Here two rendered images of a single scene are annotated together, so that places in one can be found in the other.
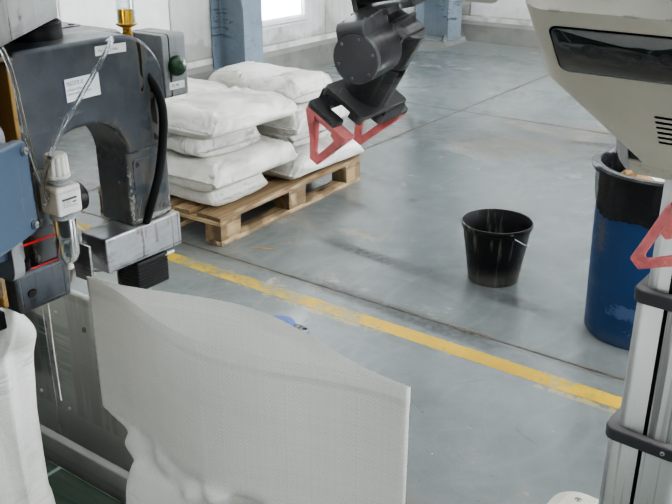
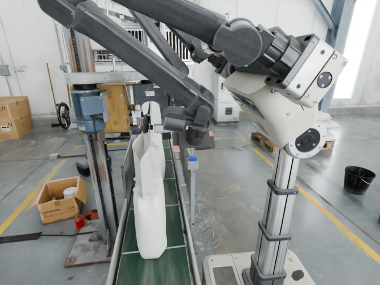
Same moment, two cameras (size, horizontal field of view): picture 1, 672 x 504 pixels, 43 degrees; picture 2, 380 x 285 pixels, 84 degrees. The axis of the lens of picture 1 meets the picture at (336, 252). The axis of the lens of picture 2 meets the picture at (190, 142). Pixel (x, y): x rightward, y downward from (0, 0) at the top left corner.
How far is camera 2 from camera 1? 0.89 m
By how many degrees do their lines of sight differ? 42
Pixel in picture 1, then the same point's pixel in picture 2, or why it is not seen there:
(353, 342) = not seen: hidden behind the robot
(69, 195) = (137, 113)
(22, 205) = (98, 107)
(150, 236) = not seen: hidden behind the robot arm
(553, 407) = (334, 234)
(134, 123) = (163, 103)
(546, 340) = (354, 215)
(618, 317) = not seen: outside the picture
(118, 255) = (156, 129)
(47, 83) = (141, 91)
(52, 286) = (139, 131)
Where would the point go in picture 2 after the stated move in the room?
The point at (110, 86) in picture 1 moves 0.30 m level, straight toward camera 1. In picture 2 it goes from (157, 94) to (121, 101)
